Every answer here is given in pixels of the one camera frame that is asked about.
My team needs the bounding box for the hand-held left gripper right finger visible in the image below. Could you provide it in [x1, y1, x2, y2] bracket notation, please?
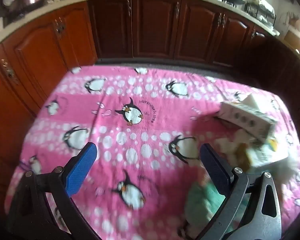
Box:
[196, 144, 283, 240]

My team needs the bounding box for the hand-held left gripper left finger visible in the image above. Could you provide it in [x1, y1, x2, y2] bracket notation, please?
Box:
[6, 142, 103, 240]

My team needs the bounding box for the white medicine box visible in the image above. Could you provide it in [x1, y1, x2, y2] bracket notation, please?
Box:
[216, 101, 275, 143]

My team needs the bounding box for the blue-green plastic packet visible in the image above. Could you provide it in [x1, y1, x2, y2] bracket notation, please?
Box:
[185, 180, 250, 230]

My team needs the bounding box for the orange-brown wrapper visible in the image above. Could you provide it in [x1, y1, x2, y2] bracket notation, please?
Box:
[236, 144, 252, 168]

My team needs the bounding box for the white foam block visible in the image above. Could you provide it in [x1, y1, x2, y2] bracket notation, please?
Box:
[241, 94, 262, 113]

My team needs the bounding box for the pink penguin print blanket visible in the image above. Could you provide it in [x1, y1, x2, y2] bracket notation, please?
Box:
[4, 65, 300, 240]

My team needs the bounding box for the cardboard box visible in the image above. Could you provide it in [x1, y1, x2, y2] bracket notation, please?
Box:
[284, 30, 300, 53]

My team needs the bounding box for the wooden kitchen cabinet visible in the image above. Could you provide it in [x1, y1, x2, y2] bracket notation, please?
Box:
[0, 0, 300, 205]

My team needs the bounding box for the black dish rack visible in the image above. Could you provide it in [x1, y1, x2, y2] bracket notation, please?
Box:
[245, 0, 277, 27]

